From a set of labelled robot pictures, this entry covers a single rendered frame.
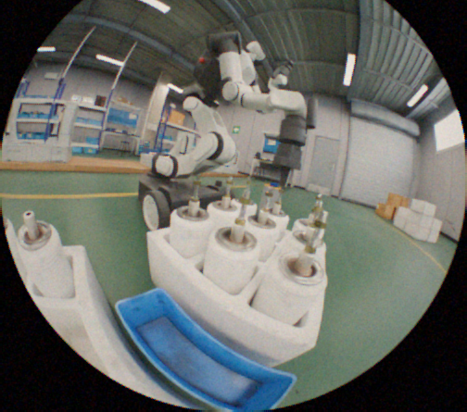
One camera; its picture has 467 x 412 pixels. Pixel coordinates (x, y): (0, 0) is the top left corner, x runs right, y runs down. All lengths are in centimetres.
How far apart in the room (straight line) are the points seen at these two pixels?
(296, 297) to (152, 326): 32
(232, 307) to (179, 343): 19
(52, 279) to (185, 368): 27
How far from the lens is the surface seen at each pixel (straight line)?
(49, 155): 212
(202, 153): 64
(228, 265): 22
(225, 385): 38
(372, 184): 583
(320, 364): 47
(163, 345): 39
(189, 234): 28
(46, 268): 24
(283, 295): 21
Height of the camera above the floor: 38
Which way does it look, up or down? 6 degrees down
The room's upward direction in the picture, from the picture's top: 12 degrees clockwise
